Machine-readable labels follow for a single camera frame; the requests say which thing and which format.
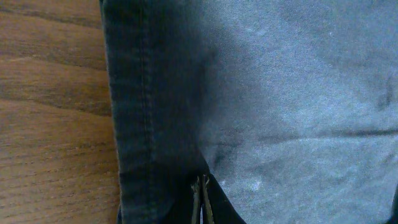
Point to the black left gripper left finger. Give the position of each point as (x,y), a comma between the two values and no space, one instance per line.
(187,206)

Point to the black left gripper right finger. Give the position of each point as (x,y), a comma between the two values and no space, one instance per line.
(217,209)

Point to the navy blue shorts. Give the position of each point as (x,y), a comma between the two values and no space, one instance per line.
(290,105)

